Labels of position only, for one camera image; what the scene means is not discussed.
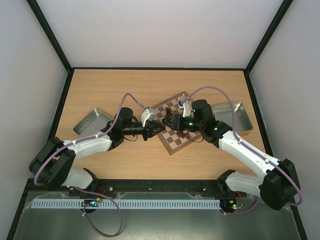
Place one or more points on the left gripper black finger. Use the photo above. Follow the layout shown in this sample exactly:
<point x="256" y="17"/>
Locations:
<point x="154" y="131"/>
<point x="157" y="125"/>

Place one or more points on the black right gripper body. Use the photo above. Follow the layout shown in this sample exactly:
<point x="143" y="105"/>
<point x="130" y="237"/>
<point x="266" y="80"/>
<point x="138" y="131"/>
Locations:
<point x="175" y="122"/>

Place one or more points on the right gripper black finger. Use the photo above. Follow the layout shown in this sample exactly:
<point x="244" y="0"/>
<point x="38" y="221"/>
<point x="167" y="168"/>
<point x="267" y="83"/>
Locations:
<point x="170" y="125"/>
<point x="169" y="119"/>

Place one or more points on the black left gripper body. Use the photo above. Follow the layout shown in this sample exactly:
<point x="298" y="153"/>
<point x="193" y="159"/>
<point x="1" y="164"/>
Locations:
<point x="148" y="128"/>

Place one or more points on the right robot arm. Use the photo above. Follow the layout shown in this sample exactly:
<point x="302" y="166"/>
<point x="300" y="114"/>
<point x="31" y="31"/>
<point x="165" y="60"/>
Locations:
<point x="275" y="181"/>

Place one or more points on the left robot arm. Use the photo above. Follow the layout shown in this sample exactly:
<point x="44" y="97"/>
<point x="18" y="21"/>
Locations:
<point x="53" y="165"/>

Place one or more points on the pile of dark chess pieces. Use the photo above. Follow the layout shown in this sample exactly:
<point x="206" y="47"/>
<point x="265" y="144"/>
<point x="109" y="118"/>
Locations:
<point x="168" y="110"/>

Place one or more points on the wooden chess board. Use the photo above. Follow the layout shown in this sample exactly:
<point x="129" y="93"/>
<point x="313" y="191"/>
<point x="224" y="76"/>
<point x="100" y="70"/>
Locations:
<point x="174" y="141"/>

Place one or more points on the gold tin box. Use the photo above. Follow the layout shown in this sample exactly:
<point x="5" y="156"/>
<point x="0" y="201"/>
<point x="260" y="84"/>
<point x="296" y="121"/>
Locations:
<point x="240" y="118"/>

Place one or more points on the silver tin lid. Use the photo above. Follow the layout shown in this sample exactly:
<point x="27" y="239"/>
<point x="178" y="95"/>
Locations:
<point x="92" y="123"/>

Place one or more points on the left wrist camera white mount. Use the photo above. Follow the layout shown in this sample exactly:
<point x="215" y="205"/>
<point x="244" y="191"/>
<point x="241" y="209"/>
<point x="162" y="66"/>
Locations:
<point x="148" y="115"/>

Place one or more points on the light blue cable duct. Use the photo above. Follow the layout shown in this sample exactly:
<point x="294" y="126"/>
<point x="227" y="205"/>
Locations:
<point x="128" y="204"/>

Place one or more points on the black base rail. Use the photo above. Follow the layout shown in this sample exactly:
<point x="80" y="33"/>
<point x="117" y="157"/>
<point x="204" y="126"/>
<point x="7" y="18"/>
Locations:
<point x="205" y="188"/>

